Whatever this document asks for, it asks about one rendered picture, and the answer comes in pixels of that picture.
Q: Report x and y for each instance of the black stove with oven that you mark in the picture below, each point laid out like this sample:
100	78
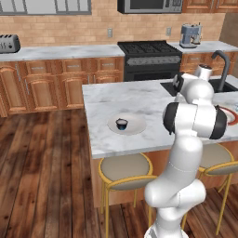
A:
148	60

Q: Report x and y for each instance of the white plate with red rim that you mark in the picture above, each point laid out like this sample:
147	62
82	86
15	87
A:
231	119

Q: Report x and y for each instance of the grey toaster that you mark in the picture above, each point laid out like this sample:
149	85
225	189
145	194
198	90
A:
8	43

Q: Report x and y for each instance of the short wooden base cupboard run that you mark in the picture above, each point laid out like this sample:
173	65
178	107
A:
195	60

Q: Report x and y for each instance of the black sink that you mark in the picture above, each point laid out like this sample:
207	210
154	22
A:
223	86

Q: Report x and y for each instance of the pale blue coffee machine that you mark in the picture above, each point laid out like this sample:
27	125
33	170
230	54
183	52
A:
189	35

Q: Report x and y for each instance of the steel microwave oven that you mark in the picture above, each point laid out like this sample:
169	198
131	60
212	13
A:
148	5

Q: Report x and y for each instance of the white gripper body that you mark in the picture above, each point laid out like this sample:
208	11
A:
180	98

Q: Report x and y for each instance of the dark blue yogurt container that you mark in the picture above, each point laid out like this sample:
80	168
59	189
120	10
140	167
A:
121	124

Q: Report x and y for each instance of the long wooden base cupboard run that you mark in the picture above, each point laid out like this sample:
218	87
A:
46	86

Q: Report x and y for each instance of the window with grey frame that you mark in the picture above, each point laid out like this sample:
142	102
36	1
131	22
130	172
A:
43	6

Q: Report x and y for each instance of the black tap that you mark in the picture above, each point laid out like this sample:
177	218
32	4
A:
226	66

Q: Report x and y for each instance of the grey wall outlet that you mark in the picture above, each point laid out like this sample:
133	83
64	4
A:
109	33
168	31

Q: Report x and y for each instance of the yellow stool with beige seat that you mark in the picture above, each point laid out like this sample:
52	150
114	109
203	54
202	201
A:
217	158
125	167

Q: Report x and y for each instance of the wooden wall cupboards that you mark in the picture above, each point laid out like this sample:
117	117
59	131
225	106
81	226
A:
210	5

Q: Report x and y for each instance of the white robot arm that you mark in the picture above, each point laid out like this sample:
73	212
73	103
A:
186	161

